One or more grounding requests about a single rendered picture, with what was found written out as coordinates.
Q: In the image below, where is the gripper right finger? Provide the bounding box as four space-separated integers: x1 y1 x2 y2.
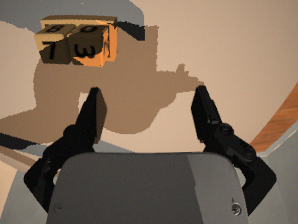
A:
191 85 277 217

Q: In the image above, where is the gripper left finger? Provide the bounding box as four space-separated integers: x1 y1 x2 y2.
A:
24 87 107 214

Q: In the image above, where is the orange digit cube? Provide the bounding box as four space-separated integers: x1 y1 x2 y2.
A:
34 24 76 65
67 24 110 67

